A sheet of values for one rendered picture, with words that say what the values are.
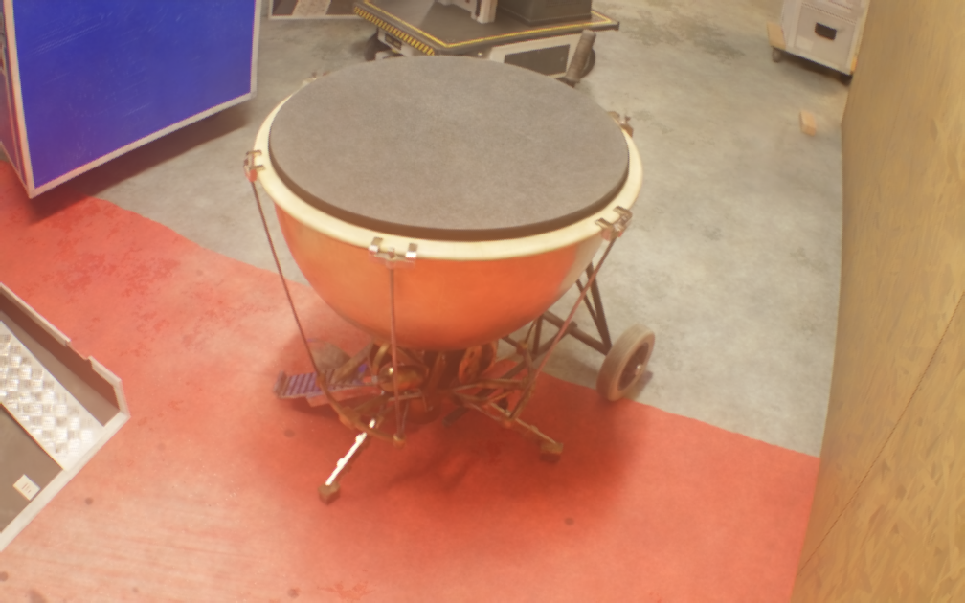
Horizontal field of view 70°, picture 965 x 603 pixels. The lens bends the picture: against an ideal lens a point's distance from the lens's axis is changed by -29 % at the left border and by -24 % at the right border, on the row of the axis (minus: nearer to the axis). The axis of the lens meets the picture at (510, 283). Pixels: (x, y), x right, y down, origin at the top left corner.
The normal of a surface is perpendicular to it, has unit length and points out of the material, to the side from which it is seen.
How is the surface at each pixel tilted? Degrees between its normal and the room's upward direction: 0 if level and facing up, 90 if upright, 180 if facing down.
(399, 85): 0
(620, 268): 0
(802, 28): 90
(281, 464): 0
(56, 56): 90
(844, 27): 90
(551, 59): 90
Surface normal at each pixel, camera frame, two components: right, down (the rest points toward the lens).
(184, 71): 0.73, 0.49
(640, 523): 0.12, -0.78
